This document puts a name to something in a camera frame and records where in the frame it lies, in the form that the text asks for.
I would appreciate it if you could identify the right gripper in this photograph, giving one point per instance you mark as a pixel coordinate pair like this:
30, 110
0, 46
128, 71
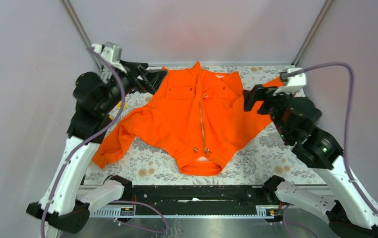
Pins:
259, 92

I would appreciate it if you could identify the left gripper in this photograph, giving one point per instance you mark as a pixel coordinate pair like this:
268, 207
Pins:
151, 80

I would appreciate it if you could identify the orange zip jacket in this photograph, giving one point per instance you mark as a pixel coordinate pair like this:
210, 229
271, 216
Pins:
197, 117

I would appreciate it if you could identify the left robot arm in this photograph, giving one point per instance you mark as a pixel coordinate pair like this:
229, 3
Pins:
96, 95

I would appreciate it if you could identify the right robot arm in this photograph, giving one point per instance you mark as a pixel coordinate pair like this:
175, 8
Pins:
351, 213

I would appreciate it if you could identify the yellow round toy piece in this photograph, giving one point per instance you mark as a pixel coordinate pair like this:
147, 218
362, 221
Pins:
119, 105

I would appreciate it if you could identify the floral table mat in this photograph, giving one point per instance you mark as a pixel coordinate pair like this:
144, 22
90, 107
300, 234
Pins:
263, 157

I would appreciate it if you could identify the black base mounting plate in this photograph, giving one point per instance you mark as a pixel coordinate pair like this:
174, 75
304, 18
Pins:
200, 200

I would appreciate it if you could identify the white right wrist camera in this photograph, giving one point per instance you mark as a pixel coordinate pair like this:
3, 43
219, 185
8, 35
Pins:
293, 80

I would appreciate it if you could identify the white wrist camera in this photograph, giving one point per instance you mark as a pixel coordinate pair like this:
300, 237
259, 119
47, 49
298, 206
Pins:
111, 53
293, 80

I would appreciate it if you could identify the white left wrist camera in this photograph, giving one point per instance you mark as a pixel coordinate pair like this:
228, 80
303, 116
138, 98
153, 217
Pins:
111, 53

